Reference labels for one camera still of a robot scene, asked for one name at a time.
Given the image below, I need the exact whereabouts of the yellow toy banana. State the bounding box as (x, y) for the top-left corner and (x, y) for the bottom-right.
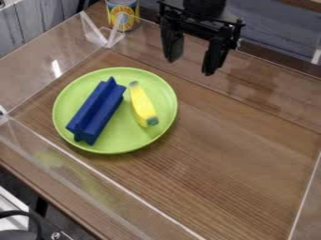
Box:
(130, 81), (159, 128)

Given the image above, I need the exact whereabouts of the yellow blue tin can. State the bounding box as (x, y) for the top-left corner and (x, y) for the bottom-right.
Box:
(106, 0), (141, 32)

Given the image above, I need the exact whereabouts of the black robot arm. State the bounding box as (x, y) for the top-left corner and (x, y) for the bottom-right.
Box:
(157, 0), (246, 76)

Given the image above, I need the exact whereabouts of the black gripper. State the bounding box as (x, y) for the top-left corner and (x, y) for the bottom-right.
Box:
(157, 0), (245, 76)

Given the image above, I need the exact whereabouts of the black cable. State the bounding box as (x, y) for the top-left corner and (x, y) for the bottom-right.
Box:
(0, 210), (44, 240)

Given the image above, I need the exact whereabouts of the clear acrylic tray wall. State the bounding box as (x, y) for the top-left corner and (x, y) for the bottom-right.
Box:
(0, 14), (321, 240)

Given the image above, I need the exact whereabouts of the green plate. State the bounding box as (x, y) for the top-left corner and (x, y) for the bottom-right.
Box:
(51, 67), (178, 155)

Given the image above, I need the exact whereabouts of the clear acrylic corner bracket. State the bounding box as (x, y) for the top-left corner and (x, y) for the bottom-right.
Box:
(81, 11), (126, 49)

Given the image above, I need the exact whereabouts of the blue star-shaped block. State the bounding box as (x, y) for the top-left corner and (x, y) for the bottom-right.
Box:
(67, 77), (127, 145)

